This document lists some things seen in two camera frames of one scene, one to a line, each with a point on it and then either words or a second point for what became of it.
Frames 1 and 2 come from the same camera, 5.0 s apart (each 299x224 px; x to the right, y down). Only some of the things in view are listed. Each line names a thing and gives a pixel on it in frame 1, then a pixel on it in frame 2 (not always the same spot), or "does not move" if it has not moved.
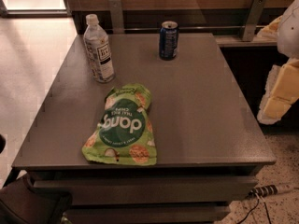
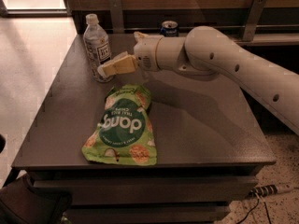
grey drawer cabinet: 210,148 does not move
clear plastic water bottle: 98,50 does not move
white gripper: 289,32 to 146,54
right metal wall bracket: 254,17 does not move
